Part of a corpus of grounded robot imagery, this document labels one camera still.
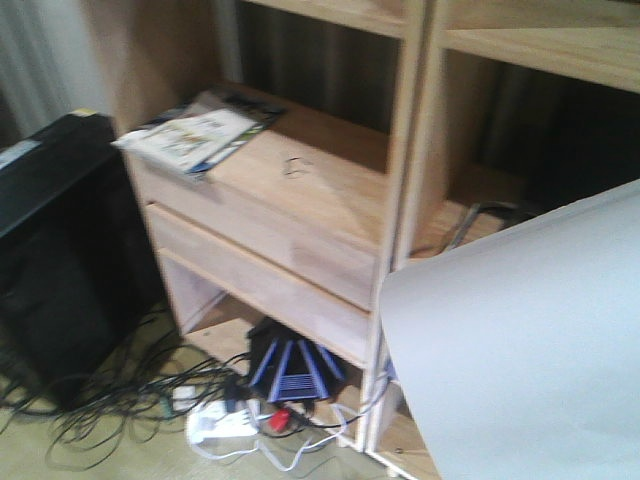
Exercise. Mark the white paper sheets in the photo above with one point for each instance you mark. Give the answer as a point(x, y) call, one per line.
point(518, 353)

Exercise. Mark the black blue router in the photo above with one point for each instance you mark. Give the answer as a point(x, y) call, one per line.
point(286, 366)

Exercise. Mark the wooden shelf unit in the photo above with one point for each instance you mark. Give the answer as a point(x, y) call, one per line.
point(306, 221)

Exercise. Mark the stack of magazines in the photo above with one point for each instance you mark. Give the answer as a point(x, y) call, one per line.
point(195, 137)

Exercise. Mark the white power strip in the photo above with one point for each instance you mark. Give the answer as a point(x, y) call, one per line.
point(213, 421)

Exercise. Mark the black computer case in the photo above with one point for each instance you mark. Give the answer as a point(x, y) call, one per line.
point(77, 268)

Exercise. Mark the grey curtain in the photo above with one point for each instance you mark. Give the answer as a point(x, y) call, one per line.
point(48, 65)

